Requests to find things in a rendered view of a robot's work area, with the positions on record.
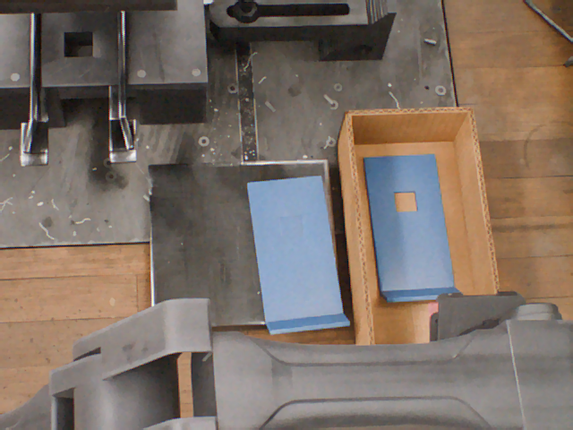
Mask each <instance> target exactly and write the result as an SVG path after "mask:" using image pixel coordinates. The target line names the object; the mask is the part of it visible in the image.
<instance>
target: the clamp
mask: <svg viewBox="0 0 573 430"><path fill-rule="evenodd" d="M209 21H210V32H211V33H212V34H213V36H214V37H215V38H216V39H217V41H218V42H238V53H239V55H240V56H246V55H247V54H248V53H249V45H250V41H287V40H324V39H353V37H356V35H359V33H362V31H365V30H367V28H368V16H367V8H366V1H365V0H213V1H212V2H211V3H210V5H209Z"/></svg>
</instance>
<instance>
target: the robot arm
mask: <svg viewBox="0 0 573 430"><path fill-rule="evenodd" d="M436 301H437V302H431V303H430V304H429V305H428V325H427V327H428V329H429V342H420V343H407V344H354V345H313V344H298V343H289V342H283V341H271V340H262V339H257V338H253V337H249V336H245V335H243V334H242V333H240V332H238V331H212V329H211V317H210V299H209V298H176V299H170V300H166V301H163V302H160V303H158V304H156V305H153V306H151V307H149V308H147V309H145V310H143V311H141V312H138V313H137V314H134V315H132V316H129V317H127V318H125V319H123V320H121V321H119V322H116V323H113V324H111V325H109V326H107V327H105V328H103V329H102V330H100V331H96V332H94V333H92V334H91V335H88V336H86V337H84V338H82V339H80V340H77V341H75V342H74V343H73V344H72V358H73V361H72V363H70V364H67V365H63V366H60V367H58V368H57V369H54V370H52V371H49V385H46V386H45V387H42V388H40V389H39V390H38V391H37V393H36V394H35V395H34V396H33V397H32V398H31V399H29V400H27V401H26V402H24V403H23V404H21V405H20V406H19V407H17V408H14V409H12V410H10V411H9V412H7V413H5V414H3V415H1V416H0V430H573V321H571V320H562V317H561V314H560V312H559V308H558V306H557V305H556V304H554V303H550V302H537V303H530V304H526V300H525V298H524V297H522V296H520V295H519V294H518V292H516V291H503V292H497V293H496V295H478V296H463V295H462V294H461V293H449V294H440V295H439V296H438V297H436ZM183 352H192V358H191V374H192V401H193V417H187V418H181V403H180V388H179V373H178V358H179V357H180V356H181V355H182V354H183Z"/></svg>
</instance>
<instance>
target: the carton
mask: <svg viewBox="0 0 573 430"><path fill-rule="evenodd" d="M336 145H337V154H338V171H339V181H340V190H341V199H342V208H343V217H344V227H345V236H346V253H347V262H348V272H349V281H350V290H351V299H352V308H353V317H354V327H355V344H407V343H420V342H429V329H428V327H427V325H428V305H429V304H430V303H431V302H437V301H436V299H426V300H413V301H398V302H387V301H386V300H385V299H384V298H383V297H380V290H379V282H378V275H377V268H376V261H375V247H374V240H373V233H372V219H371V211H370V204H369V197H368V190H367V183H366V175H365V168H364V162H363V160H364V158H374V157H391V156H410V155H427V154H435V159H436V164H437V170H438V177H439V182H440V194H441V199H442V206H443V211H444V218H445V223H446V229H447V236H448V241H449V252H450V258H451V264H452V270H453V276H454V282H455V288H457V289H458V290H459V291H460V292H462V293H463V294H464V296H478V295H496V293H497V292H500V283H499V278H498V272H497V265H496V259H495V253H494V248H493V242H492V230H491V224H490V218H489V212H488V206H487V201H486V194H485V188H484V181H483V171H482V164H481V159H480V152H479V147H478V141H477V134H476V128H475V118H474V111H473V108H472V107H445V108H417V109H386V110H356V111H345V114H344V118H343V120H342V124H341V126H340V130H339V134H338V139H337V143H336ZM394 196H395V204H396V209H397V211H417V207H416V200H415V193H394Z"/></svg>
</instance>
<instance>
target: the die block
mask: <svg viewBox="0 0 573 430"><path fill-rule="evenodd" d="M67 46H93V37H80V38H65V57H67ZM207 93H208V87H196V88H164V89H131V90H127V97H137V101H138V109H139V118H140V124H141V125H165V124H194V123H206V122H207ZM94 98H109V90H68V91H50V92H49V128H51V127H66V99H94ZM29 122H30V92H4V93H0V129H21V123H29Z"/></svg>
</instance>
